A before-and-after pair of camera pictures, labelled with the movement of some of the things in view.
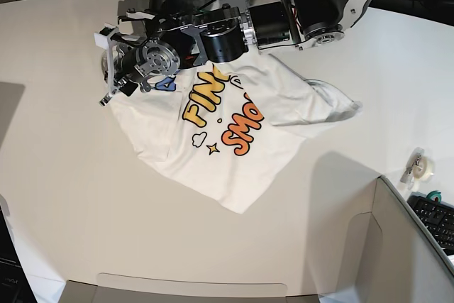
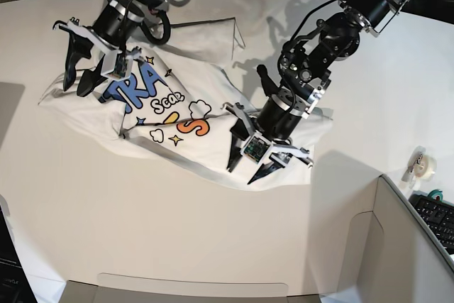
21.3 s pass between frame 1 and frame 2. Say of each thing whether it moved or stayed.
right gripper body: moved
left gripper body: moved
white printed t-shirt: moved
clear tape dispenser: stayed
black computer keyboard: stayed
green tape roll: stayed
